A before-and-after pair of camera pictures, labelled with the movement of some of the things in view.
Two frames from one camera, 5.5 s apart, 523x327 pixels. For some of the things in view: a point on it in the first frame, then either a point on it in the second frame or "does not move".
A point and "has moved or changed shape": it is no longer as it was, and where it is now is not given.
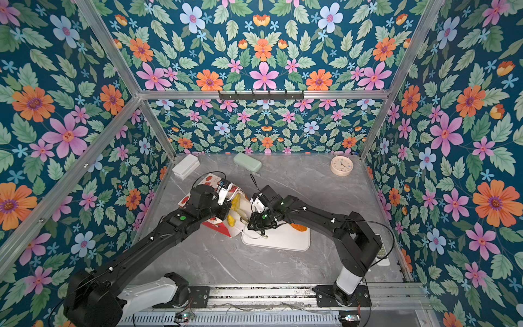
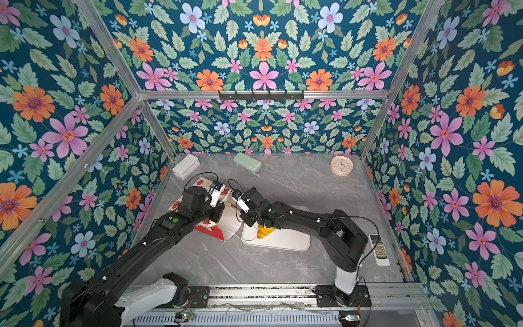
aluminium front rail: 385,298 does not move
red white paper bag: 233,223 has moved or changed shape
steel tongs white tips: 247,223 → 232,201
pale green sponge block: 248,162 does not move
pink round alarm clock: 341,165 does not move
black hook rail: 260,97 does not move
